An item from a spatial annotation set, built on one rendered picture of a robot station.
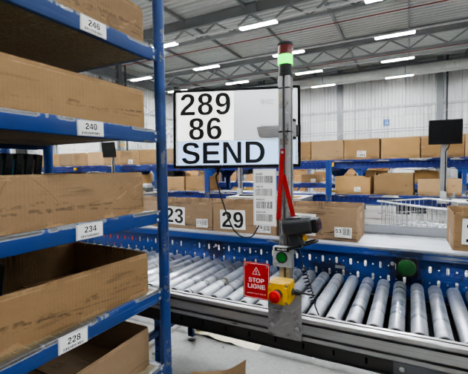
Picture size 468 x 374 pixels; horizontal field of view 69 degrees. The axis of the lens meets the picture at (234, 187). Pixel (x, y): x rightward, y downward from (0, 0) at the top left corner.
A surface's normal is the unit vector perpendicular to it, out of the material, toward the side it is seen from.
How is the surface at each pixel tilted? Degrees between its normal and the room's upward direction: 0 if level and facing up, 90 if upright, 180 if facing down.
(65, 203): 91
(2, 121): 90
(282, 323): 90
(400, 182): 90
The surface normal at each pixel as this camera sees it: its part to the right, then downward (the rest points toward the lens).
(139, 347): 0.90, 0.01
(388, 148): -0.44, 0.05
